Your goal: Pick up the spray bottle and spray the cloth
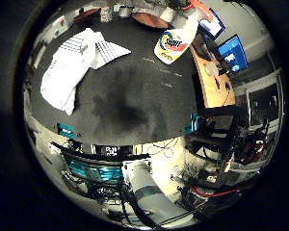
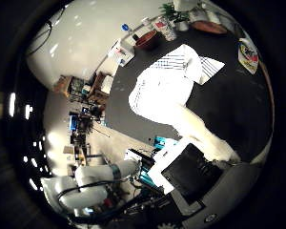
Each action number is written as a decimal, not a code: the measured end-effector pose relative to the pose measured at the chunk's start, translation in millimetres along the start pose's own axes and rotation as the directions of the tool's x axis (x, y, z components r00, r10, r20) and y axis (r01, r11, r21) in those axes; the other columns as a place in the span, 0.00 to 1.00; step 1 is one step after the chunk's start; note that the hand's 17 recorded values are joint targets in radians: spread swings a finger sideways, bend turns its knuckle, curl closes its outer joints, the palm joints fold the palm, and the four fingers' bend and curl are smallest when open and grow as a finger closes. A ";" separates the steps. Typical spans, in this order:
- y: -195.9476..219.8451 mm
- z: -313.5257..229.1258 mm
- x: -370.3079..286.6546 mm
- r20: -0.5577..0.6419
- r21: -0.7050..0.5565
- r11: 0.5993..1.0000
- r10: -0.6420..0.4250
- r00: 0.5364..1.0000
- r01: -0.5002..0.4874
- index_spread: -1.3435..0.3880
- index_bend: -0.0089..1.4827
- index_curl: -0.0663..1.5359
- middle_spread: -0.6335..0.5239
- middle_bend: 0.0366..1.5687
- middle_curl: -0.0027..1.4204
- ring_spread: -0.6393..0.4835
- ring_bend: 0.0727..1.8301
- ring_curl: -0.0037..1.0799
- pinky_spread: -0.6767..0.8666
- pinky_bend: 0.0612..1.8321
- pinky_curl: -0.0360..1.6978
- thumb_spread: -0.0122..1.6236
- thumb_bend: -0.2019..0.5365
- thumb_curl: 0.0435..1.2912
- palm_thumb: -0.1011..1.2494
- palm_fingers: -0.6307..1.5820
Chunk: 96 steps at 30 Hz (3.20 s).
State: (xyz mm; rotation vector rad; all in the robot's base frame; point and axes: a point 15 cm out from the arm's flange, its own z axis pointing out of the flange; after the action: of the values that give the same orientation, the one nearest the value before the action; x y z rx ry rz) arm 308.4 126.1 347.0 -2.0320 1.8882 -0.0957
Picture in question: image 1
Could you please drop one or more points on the white spray bottle orange trigger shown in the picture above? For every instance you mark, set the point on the white spray bottle orange trigger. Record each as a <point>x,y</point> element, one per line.
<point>174,45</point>

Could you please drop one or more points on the white striped cloth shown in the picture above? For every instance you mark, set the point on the white striped cloth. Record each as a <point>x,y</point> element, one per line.
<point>64,73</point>

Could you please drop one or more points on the wooden desk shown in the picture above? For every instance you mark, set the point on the wooden desk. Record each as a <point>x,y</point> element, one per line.
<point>212,90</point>

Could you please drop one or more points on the teal crate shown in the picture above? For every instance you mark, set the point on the teal crate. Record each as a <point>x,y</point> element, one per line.
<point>99,173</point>

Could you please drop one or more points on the brown round stool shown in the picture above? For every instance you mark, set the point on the brown round stool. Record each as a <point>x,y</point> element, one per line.
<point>151,21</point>

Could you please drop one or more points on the green plant in white pot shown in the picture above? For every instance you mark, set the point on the green plant in white pot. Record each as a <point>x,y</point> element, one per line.
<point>168,14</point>

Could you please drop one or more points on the large blue-screen monitor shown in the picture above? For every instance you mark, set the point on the large blue-screen monitor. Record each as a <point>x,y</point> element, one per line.
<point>233,53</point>

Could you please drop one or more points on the small blue-screen monitor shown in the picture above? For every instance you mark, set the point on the small blue-screen monitor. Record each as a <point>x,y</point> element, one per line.
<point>213,25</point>

